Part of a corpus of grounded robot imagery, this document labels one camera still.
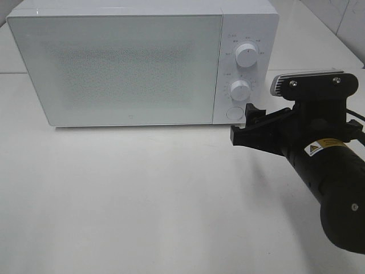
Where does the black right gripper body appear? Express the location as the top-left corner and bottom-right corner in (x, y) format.
(267, 99), (365, 206)

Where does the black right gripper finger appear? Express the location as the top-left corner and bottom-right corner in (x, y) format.
(245, 103), (294, 128)
(230, 124), (274, 151)

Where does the round white door button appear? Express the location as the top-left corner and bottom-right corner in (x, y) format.
(226, 107), (244, 120)

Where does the white timer knob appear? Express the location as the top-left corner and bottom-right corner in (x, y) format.
(230, 80), (251, 102)

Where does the white microwave door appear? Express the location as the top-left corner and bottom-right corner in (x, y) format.
(9, 15), (222, 127)

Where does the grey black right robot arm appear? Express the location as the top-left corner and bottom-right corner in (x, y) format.
(230, 101), (364, 254)

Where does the upper white power knob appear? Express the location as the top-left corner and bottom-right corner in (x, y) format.
(234, 41), (259, 68)

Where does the white microwave oven body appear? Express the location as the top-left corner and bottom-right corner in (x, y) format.
(6, 1), (279, 126)

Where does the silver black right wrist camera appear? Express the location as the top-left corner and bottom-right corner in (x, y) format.
(270, 70), (359, 102)

